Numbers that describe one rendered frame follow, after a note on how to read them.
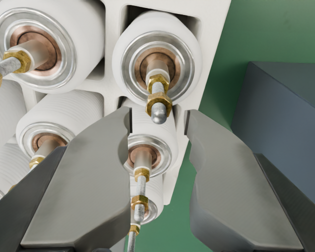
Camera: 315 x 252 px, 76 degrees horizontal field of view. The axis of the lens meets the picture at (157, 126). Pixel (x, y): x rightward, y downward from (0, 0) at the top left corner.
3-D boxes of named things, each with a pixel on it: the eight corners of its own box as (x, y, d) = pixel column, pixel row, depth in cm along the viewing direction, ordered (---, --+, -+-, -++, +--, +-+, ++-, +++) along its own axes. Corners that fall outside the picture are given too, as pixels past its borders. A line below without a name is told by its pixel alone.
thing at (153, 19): (191, 17, 34) (220, 35, 19) (173, 71, 39) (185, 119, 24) (135, -1, 33) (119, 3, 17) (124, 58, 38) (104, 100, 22)
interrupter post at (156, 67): (172, 61, 21) (174, 72, 18) (165, 83, 22) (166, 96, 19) (149, 55, 20) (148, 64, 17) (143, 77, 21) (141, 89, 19)
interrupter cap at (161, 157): (107, 164, 28) (106, 168, 28) (128, 123, 24) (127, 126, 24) (155, 181, 30) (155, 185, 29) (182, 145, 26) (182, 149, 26)
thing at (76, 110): (58, 95, 42) (2, 152, 26) (78, 56, 37) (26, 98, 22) (99, 119, 45) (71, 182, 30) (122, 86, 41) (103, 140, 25)
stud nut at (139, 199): (128, 202, 21) (127, 209, 21) (135, 192, 21) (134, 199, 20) (145, 207, 22) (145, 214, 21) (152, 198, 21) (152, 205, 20)
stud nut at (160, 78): (143, 83, 18) (142, 86, 17) (156, 69, 17) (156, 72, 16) (159, 97, 18) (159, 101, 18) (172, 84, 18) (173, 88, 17)
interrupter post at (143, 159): (131, 158, 28) (129, 176, 25) (139, 146, 26) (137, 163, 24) (147, 164, 28) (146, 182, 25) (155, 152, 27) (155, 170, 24)
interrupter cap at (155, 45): (205, 42, 20) (207, 44, 19) (179, 109, 24) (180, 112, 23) (128, 19, 18) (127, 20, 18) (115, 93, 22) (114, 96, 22)
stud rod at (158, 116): (150, 77, 19) (147, 118, 13) (157, 70, 19) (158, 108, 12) (157, 84, 19) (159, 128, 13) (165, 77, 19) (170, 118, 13)
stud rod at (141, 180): (137, 165, 26) (132, 220, 20) (141, 160, 25) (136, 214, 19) (144, 168, 26) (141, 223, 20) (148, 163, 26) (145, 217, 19)
